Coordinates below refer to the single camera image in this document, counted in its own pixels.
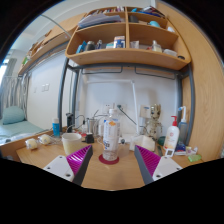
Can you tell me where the bed with light green sheet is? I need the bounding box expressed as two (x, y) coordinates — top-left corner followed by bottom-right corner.
(0, 74), (46, 146)

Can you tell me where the flat round red coaster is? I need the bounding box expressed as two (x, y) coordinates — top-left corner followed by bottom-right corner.
(98, 153), (120, 166)

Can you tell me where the blue tube with white cap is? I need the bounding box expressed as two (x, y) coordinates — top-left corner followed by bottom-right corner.
(51, 117), (61, 138)

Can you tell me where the small green packet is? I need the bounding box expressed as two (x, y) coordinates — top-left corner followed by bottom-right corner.
(187, 153), (203, 163)

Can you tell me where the metal cup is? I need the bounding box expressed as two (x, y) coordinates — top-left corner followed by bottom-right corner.
(85, 117), (98, 134)

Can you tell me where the wooden shelf unit with items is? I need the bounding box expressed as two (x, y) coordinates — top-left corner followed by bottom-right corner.
(65, 5), (192, 71)

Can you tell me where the blue spray bottle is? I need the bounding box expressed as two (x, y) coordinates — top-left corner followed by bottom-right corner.
(177, 105), (190, 145)

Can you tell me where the grey metal frame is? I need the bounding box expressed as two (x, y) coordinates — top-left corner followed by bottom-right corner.
(57, 56), (196, 146)

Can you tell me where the dark green round jar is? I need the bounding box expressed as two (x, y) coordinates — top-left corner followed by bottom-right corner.
(156, 135), (168, 147)

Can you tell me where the brown tree figurine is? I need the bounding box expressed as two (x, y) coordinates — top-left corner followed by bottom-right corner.
(144, 103), (164, 139)

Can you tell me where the light green pillow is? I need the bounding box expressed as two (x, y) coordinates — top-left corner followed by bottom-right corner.
(1, 105), (27, 126)

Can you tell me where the long wooden loft board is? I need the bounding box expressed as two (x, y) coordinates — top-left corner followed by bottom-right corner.
(18, 12), (88, 76)

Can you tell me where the small black adapter block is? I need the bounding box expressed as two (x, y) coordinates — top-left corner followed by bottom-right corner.
(84, 132), (95, 144)

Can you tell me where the clear plastic drink bottle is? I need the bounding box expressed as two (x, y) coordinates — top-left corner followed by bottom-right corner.
(101, 108), (121, 162)

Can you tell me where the white tissue pack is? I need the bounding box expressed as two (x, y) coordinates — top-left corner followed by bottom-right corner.
(129, 133), (157, 153)

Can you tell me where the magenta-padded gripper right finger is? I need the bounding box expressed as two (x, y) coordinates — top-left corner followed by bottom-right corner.
(133, 144), (184, 185)

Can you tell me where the black electric shaver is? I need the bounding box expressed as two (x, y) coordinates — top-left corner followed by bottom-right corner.
(65, 112), (75, 134)

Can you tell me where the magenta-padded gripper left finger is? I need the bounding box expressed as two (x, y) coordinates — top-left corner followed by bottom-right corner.
(42, 144), (94, 186)

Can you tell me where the white pump bottle red top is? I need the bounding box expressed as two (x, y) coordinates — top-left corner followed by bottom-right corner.
(163, 115), (181, 158)

